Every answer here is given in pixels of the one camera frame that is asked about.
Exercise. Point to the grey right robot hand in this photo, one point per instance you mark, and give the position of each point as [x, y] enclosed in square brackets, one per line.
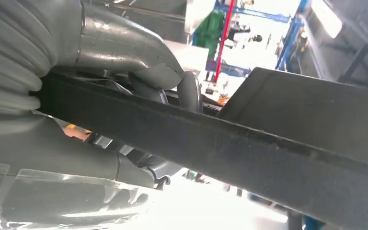
[114, 41]

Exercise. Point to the blue metal shelf rack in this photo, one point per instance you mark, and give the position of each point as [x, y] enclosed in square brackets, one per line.
[290, 38]

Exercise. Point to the ceiling light panel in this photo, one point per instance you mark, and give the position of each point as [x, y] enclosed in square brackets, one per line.
[327, 17]

